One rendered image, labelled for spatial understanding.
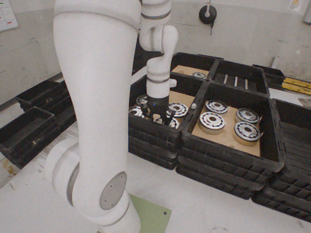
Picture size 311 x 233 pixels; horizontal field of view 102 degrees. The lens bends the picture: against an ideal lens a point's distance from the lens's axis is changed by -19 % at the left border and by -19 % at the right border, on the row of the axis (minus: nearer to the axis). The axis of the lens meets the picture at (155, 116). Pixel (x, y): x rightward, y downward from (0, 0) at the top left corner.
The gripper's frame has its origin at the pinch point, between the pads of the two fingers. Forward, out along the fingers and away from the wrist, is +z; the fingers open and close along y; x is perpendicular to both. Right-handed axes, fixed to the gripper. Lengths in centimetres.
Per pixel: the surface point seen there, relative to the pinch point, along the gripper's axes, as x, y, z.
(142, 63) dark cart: 134, -69, 29
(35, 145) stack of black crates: -14, -86, 37
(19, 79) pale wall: 78, -282, 52
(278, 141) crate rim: -2.8, 40.6, -7.5
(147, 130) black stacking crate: -7.4, -1.1, -2.8
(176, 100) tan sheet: 22.2, 2.0, 2.2
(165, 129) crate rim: -9.4, 5.9, -7.4
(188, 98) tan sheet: 25.7, 7.3, 2.2
